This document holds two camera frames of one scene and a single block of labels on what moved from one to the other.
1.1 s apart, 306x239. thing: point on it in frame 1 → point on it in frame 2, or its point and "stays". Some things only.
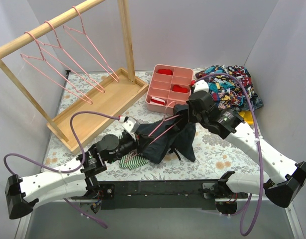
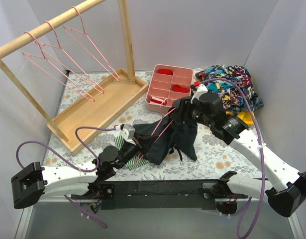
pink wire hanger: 133,153 → 171,121
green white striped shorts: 131,161 stays
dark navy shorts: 157,138 stays
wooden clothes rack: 80,122 stays
